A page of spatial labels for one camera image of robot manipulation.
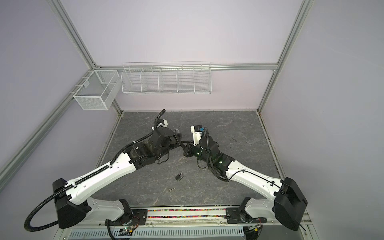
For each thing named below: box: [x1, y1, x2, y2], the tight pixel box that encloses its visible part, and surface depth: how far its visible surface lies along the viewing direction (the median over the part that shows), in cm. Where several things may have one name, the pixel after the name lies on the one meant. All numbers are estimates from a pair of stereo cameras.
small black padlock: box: [174, 173, 184, 182], surface depth 88 cm
